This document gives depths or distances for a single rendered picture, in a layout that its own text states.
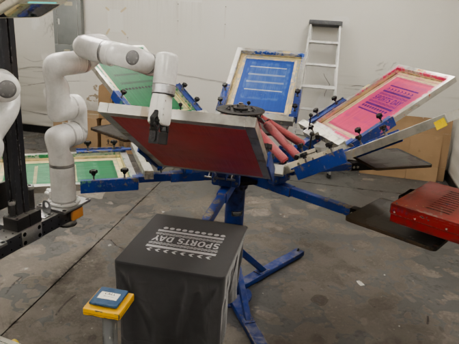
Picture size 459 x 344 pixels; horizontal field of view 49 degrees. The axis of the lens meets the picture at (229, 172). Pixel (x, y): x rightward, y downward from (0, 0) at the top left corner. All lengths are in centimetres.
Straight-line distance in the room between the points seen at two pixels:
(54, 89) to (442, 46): 508
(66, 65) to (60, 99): 14
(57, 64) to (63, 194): 51
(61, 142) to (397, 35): 490
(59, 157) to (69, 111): 18
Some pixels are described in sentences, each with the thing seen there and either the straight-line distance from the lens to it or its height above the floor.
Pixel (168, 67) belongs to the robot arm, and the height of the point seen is 172.
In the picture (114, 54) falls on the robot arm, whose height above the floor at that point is 175.
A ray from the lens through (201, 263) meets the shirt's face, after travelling 202.
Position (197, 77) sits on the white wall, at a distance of 658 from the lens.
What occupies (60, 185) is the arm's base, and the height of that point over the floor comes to 123.
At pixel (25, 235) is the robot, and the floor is 110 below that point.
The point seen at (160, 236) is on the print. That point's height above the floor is 95.
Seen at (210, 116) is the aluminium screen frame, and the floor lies 155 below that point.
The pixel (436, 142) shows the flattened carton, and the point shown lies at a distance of 649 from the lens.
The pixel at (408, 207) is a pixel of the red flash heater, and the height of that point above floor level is 110.
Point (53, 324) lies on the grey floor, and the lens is 341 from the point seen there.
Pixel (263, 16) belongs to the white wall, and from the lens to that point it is 634.
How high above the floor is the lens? 194
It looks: 19 degrees down
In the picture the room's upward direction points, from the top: 3 degrees clockwise
